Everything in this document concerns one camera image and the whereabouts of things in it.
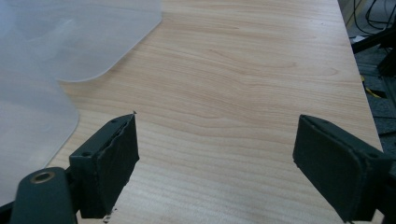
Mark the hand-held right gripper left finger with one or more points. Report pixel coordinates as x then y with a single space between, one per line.
107 168

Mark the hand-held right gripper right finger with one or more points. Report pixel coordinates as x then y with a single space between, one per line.
333 168

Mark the translucent white plastic sheet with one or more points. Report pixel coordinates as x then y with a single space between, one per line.
28 133
77 34

